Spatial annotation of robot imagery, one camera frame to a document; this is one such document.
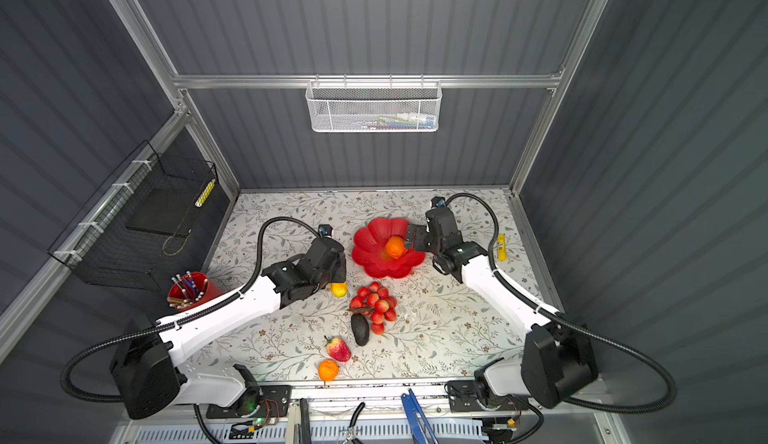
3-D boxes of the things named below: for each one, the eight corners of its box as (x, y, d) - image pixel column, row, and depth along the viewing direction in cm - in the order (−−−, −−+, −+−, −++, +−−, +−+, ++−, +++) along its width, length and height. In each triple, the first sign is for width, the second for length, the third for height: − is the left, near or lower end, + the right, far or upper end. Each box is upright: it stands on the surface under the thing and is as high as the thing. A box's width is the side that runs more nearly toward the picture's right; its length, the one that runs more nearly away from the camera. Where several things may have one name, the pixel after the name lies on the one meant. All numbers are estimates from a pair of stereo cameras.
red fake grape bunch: (351, 311, 91) (347, 299, 84) (375, 287, 96) (373, 274, 89) (378, 337, 86) (377, 327, 79) (402, 311, 91) (403, 299, 84)
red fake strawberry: (324, 361, 81) (321, 357, 78) (327, 340, 85) (324, 335, 82) (350, 361, 81) (349, 357, 78) (352, 340, 85) (351, 335, 82)
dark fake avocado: (358, 348, 84) (357, 343, 80) (349, 322, 88) (348, 317, 85) (374, 341, 85) (373, 336, 81) (364, 316, 90) (363, 310, 86)
